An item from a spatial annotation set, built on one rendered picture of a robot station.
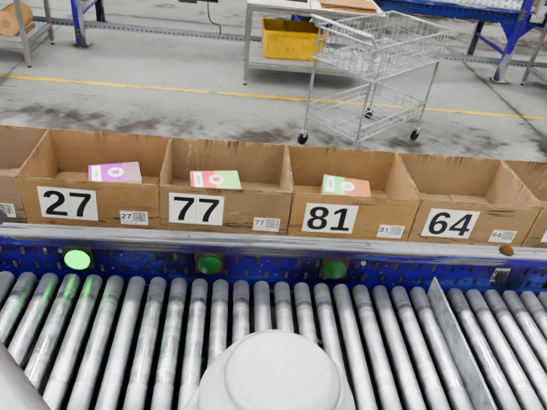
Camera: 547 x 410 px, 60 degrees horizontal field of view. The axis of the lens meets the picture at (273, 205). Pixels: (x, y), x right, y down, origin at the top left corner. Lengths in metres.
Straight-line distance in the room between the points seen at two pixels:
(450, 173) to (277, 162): 0.64
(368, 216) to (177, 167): 0.68
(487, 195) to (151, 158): 1.24
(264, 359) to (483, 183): 1.57
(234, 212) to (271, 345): 1.00
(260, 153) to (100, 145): 0.54
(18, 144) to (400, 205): 1.26
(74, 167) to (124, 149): 0.19
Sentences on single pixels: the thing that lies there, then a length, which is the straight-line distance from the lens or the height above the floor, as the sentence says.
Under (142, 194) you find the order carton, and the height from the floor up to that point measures 1.02.
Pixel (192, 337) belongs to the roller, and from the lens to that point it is 1.38.
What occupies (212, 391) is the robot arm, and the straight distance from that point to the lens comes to 0.45.
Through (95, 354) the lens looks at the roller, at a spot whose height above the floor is 0.75.
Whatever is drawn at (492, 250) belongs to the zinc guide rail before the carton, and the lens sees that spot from 1.70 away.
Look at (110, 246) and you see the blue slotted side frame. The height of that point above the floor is 0.86.
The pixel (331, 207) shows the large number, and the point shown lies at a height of 1.00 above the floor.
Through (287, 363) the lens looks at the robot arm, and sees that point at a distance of 0.45.
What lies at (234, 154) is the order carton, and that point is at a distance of 1.66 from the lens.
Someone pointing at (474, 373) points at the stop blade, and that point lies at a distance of 1.43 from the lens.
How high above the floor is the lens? 1.83
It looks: 36 degrees down
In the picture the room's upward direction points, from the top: 7 degrees clockwise
